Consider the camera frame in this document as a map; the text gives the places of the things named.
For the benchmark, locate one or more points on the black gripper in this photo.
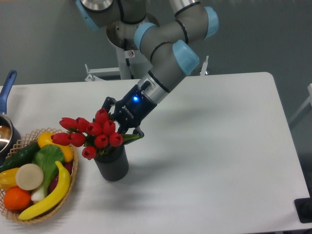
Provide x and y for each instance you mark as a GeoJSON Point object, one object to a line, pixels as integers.
{"type": "Point", "coordinates": [130, 111]}

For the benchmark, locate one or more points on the red tulip bouquet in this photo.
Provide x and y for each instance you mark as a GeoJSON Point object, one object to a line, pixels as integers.
{"type": "Point", "coordinates": [98, 138]}

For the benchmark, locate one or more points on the dark grey ribbed vase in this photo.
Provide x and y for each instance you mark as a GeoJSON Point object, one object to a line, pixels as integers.
{"type": "Point", "coordinates": [114, 166]}

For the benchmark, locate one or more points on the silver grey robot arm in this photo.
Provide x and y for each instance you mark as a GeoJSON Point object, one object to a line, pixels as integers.
{"type": "Point", "coordinates": [166, 47]}

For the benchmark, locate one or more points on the purple red vegetable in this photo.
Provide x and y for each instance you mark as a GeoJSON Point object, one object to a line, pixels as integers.
{"type": "Point", "coordinates": [68, 166]}

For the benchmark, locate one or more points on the yellow lemon squash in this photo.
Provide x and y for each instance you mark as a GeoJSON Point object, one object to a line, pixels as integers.
{"type": "Point", "coordinates": [45, 139]}

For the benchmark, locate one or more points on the green bok choy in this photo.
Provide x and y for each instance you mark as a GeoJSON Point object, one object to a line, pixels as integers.
{"type": "Point", "coordinates": [45, 158]}

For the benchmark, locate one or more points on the yellow banana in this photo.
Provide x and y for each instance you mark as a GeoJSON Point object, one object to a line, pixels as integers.
{"type": "Point", "coordinates": [53, 198]}

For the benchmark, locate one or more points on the woven wicker basket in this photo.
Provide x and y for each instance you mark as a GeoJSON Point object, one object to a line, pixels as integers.
{"type": "Point", "coordinates": [21, 143]}

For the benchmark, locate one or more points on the dark green cucumber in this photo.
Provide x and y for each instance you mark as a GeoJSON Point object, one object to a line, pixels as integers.
{"type": "Point", "coordinates": [21, 157]}

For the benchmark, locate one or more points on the beige round disc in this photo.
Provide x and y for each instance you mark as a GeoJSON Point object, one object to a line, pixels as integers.
{"type": "Point", "coordinates": [29, 176]}

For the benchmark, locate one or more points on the yellow bell pepper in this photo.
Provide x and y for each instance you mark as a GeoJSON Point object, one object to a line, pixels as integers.
{"type": "Point", "coordinates": [7, 179]}

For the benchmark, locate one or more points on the orange fruit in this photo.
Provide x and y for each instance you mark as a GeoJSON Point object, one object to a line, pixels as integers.
{"type": "Point", "coordinates": [16, 199]}

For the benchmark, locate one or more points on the black device at edge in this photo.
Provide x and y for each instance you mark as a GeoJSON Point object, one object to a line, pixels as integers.
{"type": "Point", "coordinates": [304, 209]}

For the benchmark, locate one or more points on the blue handled saucepan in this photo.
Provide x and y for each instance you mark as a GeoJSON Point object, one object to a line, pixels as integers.
{"type": "Point", "coordinates": [9, 135]}

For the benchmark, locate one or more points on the white frame at right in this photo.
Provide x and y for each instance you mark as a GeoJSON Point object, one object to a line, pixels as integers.
{"type": "Point", "coordinates": [302, 110]}

